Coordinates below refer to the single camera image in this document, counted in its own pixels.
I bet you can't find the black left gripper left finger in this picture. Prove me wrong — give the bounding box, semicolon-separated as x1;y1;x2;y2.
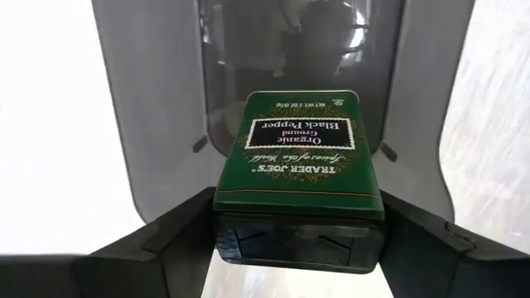
0;185;217;298

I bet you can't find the green black pepper spice tin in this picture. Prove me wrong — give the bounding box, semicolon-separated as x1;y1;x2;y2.
213;89;386;275

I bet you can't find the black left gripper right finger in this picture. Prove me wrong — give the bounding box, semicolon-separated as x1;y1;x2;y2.
378;190;530;298

